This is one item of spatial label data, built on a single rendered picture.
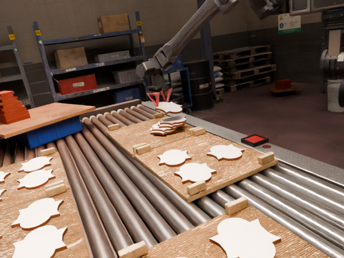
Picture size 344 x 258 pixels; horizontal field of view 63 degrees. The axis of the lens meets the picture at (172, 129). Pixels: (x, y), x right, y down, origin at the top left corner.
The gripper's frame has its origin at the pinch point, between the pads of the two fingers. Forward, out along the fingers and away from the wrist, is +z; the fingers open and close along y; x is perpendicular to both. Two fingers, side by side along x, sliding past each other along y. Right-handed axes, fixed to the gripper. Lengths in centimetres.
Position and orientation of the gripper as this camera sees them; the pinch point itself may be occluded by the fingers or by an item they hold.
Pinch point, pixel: (161, 103)
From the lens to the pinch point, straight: 135.2
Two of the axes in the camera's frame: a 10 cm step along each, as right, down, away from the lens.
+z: 1.4, 9.4, 3.0
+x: 7.4, 1.0, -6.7
